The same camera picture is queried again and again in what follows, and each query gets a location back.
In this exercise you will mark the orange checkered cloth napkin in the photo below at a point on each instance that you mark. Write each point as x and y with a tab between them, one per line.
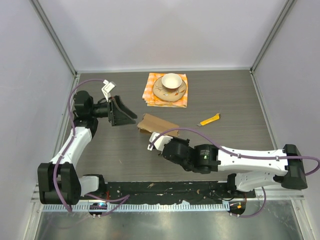
153	101

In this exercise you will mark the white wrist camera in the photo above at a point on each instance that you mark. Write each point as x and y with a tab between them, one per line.
159	143
107	88

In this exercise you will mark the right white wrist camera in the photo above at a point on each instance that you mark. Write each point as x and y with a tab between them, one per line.
159	143

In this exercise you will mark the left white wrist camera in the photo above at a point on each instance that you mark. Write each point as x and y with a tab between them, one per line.
107	88

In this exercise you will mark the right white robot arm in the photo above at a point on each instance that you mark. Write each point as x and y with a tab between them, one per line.
248	169

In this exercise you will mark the white ceramic tea cup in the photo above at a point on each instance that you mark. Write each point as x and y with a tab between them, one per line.
171	81

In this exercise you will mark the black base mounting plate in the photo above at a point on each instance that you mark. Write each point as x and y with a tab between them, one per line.
171	192

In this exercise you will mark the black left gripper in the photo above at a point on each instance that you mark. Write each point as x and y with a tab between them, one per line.
116	116

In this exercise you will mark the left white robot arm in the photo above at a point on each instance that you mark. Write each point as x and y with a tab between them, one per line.
58	181

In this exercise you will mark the beige floral saucer plate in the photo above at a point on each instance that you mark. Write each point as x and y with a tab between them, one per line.
169	95

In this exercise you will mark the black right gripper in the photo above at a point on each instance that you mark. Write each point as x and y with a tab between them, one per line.
185	141

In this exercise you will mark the brown cardboard express box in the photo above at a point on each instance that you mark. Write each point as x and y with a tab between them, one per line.
151	123

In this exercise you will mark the yellow utility knife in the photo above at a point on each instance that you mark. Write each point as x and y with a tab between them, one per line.
209	120

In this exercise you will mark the slotted grey cable duct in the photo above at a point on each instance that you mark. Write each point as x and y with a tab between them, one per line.
91	206

